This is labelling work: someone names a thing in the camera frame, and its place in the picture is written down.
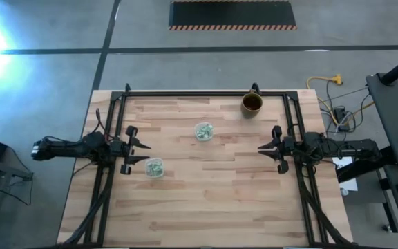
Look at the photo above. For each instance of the small white cap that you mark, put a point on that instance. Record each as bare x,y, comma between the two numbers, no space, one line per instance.
344,191

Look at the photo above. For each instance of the green white sweetener packet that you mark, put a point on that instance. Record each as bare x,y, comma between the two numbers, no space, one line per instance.
158,168
201,133
208,131
152,169

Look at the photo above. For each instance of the grey desk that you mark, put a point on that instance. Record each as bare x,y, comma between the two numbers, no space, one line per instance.
392,207
396,114

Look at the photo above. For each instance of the white paper sheet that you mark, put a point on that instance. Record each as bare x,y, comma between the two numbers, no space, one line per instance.
344,162

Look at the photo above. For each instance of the black power strip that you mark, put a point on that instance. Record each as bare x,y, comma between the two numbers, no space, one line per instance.
340,117

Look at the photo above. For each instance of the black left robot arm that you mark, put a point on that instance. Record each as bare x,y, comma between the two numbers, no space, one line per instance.
71,148

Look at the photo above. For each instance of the clear plastic bin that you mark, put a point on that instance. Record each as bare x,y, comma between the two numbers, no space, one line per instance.
196,132
147,168

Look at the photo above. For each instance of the black hazard striped floor mat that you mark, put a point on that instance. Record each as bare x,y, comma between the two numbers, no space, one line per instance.
231,14

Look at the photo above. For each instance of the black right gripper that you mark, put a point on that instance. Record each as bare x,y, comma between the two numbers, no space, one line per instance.
289,148

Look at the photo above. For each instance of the black bar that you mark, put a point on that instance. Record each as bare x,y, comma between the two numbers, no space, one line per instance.
365,169

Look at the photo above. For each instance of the black frame clamp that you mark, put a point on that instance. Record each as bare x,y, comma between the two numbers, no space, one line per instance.
254,87
127,87

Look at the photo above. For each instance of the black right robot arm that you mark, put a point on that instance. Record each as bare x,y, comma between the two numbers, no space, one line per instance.
344,147

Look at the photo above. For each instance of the brown mug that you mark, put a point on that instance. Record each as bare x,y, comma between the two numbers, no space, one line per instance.
252,103

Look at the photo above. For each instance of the black caster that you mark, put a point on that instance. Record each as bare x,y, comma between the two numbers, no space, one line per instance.
387,228

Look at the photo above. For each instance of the grey metal stand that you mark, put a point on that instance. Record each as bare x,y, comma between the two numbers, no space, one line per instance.
5,168

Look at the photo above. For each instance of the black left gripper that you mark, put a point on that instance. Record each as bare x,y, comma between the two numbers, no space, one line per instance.
126,150

